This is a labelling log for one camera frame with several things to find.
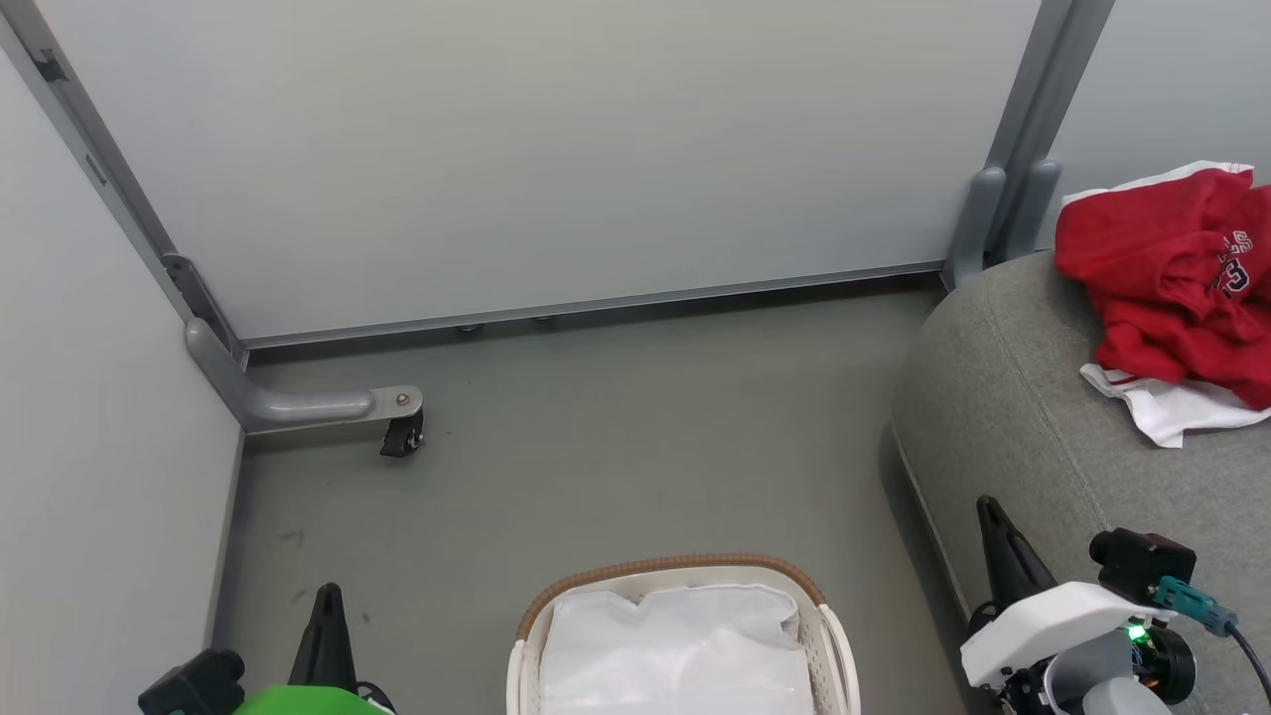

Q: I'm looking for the white garment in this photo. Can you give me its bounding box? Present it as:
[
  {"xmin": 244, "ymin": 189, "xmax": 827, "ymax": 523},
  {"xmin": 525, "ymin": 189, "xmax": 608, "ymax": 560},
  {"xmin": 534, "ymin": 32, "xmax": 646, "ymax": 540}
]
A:
[{"xmin": 1079, "ymin": 362, "xmax": 1271, "ymax": 450}]

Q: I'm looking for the black cable teal connector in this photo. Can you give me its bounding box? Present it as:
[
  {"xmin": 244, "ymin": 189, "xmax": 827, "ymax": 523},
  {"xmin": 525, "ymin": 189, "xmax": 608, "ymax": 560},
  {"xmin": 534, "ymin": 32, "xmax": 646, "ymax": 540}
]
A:
[{"xmin": 1154, "ymin": 576, "xmax": 1271, "ymax": 701}]

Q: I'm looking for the black caster wheel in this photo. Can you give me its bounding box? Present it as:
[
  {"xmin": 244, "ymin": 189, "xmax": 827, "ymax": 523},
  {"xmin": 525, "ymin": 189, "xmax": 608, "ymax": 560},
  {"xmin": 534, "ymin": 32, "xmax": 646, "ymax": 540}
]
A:
[{"xmin": 380, "ymin": 407, "xmax": 426, "ymax": 459}]

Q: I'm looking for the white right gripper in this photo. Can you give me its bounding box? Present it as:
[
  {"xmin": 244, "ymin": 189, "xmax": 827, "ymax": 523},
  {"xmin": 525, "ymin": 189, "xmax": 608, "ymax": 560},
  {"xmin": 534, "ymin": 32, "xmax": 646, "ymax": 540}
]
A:
[{"xmin": 960, "ymin": 496, "xmax": 1180, "ymax": 696}]

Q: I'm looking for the grey fabric sofa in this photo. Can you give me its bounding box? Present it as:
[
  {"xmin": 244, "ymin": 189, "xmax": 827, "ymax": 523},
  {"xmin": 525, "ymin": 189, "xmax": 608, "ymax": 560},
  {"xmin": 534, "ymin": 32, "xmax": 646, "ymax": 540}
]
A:
[{"xmin": 891, "ymin": 248, "xmax": 1271, "ymax": 715}]

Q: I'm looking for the grey partition frame post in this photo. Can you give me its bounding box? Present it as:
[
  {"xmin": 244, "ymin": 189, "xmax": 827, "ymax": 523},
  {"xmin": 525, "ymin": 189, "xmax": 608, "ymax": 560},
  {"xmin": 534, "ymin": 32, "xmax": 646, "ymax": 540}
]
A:
[
  {"xmin": 943, "ymin": 0, "xmax": 1115, "ymax": 291},
  {"xmin": 0, "ymin": 0, "xmax": 244, "ymax": 360}
]

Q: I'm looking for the beige laundry basket brown rim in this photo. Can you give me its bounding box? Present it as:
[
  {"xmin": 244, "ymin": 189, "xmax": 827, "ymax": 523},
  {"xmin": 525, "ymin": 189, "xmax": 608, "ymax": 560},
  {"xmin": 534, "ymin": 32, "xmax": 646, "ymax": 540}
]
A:
[{"xmin": 505, "ymin": 553, "xmax": 862, "ymax": 715}]

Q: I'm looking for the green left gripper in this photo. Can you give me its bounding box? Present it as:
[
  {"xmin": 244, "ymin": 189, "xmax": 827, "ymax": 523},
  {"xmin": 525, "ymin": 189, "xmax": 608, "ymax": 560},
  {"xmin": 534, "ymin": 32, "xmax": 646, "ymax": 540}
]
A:
[{"xmin": 232, "ymin": 583, "xmax": 394, "ymax": 715}]

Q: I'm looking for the grey metal partition leg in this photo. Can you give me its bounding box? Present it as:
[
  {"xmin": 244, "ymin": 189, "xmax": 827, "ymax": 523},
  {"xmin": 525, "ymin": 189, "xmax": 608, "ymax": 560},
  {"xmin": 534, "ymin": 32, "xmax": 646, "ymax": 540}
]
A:
[{"xmin": 184, "ymin": 318, "xmax": 425, "ymax": 438}]

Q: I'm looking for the red printed jersey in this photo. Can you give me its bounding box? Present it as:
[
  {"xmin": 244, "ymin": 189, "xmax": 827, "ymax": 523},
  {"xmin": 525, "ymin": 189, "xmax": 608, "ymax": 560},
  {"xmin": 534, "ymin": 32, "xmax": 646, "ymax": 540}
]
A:
[{"xmin": 1055, "ymin": 161, "xmax": 1271, "ymax": 410}]

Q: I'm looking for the grey partition bottom rail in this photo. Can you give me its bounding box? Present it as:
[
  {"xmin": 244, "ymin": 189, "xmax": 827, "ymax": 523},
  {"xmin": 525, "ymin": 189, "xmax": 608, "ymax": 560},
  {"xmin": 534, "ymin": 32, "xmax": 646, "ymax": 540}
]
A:
[{"xmin": 241, "ymin": 260, "xmax": 946, "ymax": 351}]

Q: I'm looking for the white cloth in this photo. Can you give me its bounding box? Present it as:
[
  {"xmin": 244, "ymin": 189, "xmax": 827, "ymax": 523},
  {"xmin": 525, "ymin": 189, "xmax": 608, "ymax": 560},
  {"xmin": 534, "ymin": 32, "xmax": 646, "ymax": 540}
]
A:
[{"xmin": 539, "ymin": 583, "xmax": 817, "ymax": 715}]

